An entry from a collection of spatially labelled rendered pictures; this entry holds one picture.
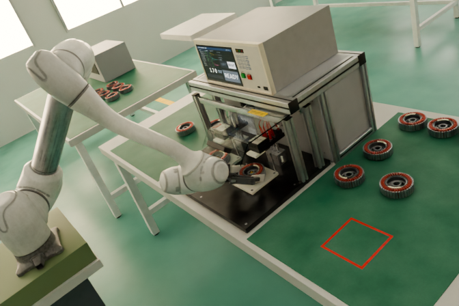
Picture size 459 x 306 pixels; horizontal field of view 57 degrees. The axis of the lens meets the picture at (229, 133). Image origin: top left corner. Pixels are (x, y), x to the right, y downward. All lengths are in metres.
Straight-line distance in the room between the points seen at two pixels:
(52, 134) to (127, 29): 4.90
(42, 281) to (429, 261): 1.31
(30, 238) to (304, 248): 0.99
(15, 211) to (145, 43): 5.15
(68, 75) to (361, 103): 1.14
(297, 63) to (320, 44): 0.14
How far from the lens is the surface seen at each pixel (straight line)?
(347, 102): 1.75
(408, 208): 1.52
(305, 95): 1.54
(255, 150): 1.71
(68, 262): 1.76
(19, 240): 1.75
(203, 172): 1.35
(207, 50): 1.80
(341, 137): 1.77
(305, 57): 1.68
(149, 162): 2.25
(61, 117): 1.66
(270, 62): 1.55
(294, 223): 1.53
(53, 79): 1.40
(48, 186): 1.83
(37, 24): 6.13
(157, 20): 6.72
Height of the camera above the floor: 1.76
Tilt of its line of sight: 27 degrees down
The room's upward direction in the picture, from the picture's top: 19 degrees counter-clockwise
